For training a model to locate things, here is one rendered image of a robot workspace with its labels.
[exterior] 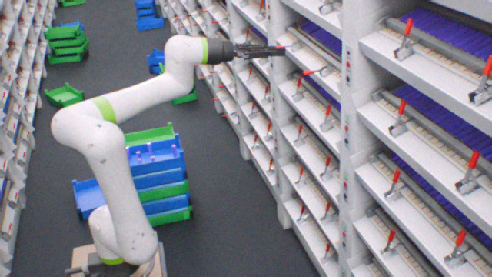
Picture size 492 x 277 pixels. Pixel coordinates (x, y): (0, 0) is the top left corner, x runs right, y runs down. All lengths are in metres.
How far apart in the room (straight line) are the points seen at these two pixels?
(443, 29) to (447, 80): 0.18
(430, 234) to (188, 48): 0.96
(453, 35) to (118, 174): 0.96
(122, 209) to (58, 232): 1.26
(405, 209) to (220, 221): 1.39
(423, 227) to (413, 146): 0.21
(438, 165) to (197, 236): 1.57
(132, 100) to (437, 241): 1.01
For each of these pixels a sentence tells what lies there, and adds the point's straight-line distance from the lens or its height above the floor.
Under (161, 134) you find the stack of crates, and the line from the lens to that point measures 2.96.
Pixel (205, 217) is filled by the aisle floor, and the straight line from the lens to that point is 2.66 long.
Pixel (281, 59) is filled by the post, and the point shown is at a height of 0.88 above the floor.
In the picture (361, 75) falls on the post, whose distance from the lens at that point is 1.43.
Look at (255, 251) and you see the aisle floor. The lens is 2.43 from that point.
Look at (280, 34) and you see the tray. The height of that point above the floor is 0.98.
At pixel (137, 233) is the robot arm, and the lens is 1.65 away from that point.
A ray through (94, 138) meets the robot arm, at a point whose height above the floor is 0.96.
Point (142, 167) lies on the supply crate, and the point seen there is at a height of 0.36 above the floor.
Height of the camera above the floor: 1.61
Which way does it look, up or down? 29 degrees down
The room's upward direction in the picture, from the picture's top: 5 degrees counter-clockwise
